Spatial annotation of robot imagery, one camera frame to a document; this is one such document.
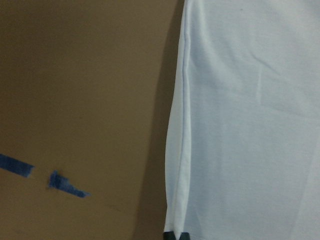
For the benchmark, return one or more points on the light blue t-shirt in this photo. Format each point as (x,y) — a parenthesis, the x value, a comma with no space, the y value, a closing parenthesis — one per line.
(242,156)

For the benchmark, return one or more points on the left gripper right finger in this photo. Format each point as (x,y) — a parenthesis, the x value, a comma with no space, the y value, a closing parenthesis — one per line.
(184,236)

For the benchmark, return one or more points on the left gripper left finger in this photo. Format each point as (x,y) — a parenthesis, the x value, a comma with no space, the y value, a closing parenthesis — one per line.
(169,235)

